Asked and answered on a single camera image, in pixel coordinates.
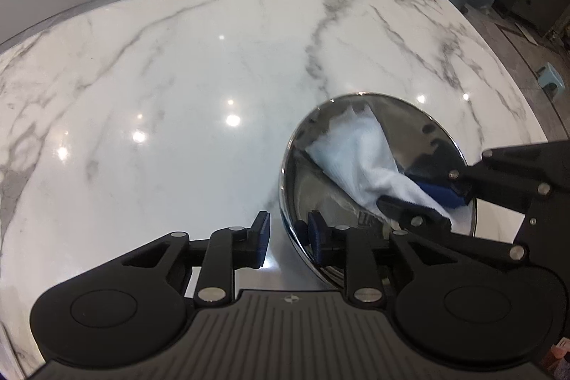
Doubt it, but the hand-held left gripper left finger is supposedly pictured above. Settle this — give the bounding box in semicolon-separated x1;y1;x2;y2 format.
119;211;271;304

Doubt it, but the white cloth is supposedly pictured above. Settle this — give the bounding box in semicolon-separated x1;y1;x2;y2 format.
306;104;473;236

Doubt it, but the small blue stool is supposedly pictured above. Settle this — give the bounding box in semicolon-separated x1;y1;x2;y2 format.
537;63;566;100

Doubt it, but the stainless steel bowl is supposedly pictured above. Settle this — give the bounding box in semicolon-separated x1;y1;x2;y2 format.
280;93;479;289

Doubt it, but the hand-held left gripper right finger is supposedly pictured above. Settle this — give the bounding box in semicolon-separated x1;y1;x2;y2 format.
307;211;460;304

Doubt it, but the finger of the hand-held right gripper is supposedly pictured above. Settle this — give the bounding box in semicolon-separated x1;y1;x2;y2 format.
376;194;528;262
403;140;570;212

